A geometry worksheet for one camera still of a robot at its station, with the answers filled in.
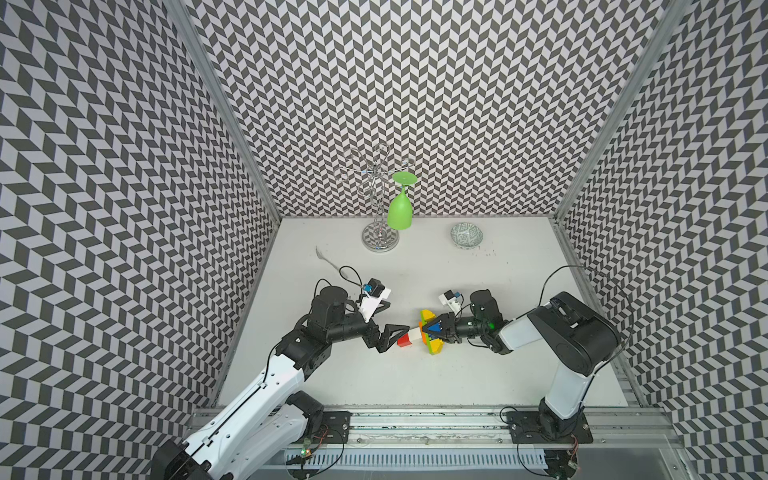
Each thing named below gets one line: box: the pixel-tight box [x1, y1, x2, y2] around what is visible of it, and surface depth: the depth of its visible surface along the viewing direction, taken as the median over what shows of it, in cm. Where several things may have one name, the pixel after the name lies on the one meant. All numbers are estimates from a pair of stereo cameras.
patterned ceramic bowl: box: [450, 222, 484, 249], surface depth 111 cm
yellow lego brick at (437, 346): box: [430, 338, 445, 355], surface depth 82 cm
